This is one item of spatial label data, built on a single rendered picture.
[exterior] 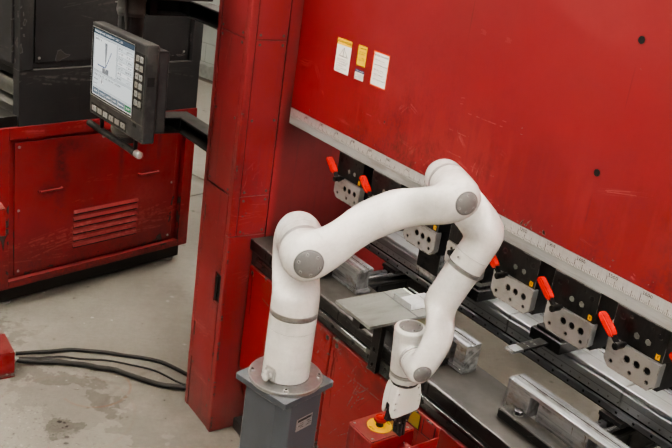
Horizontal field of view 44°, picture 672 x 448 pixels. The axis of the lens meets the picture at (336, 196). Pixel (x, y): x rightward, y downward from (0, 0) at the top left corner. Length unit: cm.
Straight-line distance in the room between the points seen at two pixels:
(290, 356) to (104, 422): 175
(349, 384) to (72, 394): 147
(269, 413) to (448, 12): 122
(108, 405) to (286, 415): 179
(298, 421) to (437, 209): 64
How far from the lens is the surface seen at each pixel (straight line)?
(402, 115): 265
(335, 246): 195
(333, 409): 299
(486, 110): 238
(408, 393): 227
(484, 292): 281
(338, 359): 290
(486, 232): 209
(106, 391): 393
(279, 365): 211
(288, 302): 203
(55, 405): 385
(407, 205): 199
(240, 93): 309
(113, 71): 327
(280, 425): 216
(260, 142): 317
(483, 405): 248
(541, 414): 241
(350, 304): 260
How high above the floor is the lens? 215
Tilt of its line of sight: 19 degrees down
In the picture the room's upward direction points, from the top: 8 degrees clockwise
